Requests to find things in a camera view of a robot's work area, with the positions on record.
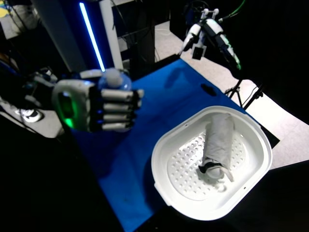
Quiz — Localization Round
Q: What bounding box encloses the black tripod stand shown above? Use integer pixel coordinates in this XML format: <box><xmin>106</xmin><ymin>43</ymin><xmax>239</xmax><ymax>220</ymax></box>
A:
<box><xmin>224</xmin><ymin>79</ymin><xmax>264</xmax><ymax>110</ymax></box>

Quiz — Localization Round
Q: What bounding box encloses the blue translucent water bottle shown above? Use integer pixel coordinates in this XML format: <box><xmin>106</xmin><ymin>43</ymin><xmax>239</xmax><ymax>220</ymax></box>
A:
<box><xmin>97</xmin><ymin>68</ymin><xmax>134</xmax><ymax>132</ymax></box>

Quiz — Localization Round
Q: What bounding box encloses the white column with blue light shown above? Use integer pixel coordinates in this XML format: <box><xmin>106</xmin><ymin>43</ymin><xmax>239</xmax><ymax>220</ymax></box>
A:
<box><xmin>31</xmin><ymin>0</ymin><xmax>125</xmax><ymax>73</ymax></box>

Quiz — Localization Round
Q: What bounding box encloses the blue table cloth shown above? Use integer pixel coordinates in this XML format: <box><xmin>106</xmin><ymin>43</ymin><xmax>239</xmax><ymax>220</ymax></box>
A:
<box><xmin>67</xmin><ymin>58</ymin><xmax>263</xmax><ymax>232</ymax></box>

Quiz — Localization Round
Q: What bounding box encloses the white perforated plastic basin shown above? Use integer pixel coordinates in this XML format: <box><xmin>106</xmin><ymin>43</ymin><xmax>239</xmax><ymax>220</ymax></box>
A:
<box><xmin>151</xmin><ymin>105</ymin><xmax>273</xmax><ymax>222</ymax></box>

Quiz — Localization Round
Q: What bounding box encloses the black metal rack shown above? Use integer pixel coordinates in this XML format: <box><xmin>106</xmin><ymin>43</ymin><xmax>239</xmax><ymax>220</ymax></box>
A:
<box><xmin>111</xmin><ymin>0</ymin><xmax>156</xmax><ymax>73</ymax></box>

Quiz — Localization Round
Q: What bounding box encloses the green cable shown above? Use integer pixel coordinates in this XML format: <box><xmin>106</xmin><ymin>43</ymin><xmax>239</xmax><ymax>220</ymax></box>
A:
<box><xmin>218</xmin><ymin>0</ymin><xmax>246</xmax><ymax>22</ymax></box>

